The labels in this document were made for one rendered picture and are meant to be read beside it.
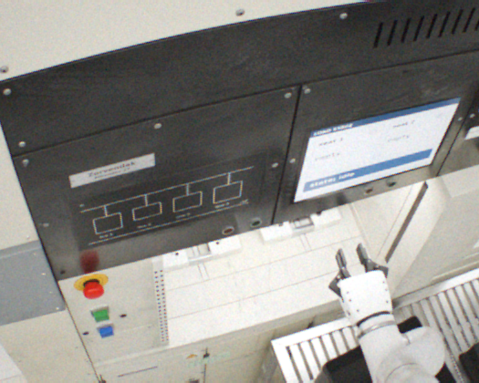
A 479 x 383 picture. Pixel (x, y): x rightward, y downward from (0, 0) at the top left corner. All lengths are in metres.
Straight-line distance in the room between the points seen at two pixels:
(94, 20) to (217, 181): 0.44
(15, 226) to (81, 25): 0.41
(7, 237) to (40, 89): 0.34
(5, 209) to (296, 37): 0.47
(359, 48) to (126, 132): 0.33
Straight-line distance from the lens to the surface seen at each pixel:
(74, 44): 0.83
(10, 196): 1.05
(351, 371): 1.95
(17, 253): 1.18
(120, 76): 0.89
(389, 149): 1.28
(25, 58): 0.83
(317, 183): 1.28
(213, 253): 1.88
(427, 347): 1.40
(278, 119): 1.07
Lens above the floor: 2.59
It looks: 59 degrees down
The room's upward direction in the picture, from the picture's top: 7 degrees clockwise
